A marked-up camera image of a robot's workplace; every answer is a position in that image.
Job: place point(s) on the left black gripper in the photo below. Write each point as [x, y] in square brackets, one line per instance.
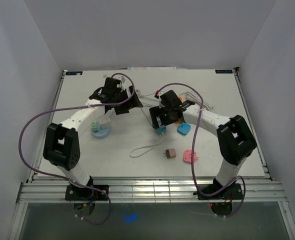
[123, 109]

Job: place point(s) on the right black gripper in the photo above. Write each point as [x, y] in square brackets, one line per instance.
[156, 112]

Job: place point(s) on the blue plug adapter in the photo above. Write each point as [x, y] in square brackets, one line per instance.
[184, 128]

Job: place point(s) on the white charger plug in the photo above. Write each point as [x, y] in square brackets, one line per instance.
[105, 123]

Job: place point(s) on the round light blue power strip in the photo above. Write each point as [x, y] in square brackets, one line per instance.
[102, 133]

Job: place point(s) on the green charger plug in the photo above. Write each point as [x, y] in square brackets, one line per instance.
[95, 127]

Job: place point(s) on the brown charger plug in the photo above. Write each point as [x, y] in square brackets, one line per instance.
[170, 153]

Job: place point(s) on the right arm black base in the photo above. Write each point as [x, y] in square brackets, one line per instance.
[233, 191]

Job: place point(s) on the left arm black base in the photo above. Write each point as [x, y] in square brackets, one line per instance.
[74, 193]

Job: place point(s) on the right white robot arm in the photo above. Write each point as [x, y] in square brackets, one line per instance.
[235, 139]

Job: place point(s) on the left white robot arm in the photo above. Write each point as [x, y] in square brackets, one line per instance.
[62, 145]

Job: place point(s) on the pink flat plug adapter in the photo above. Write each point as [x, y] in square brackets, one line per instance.
[188, 157]

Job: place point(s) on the orange power strip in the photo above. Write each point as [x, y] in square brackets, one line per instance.
[178, 110]

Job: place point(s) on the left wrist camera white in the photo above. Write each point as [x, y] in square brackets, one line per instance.
[122, 80]

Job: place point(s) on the aluminium table frame rail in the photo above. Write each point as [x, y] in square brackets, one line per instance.
[150, 190]

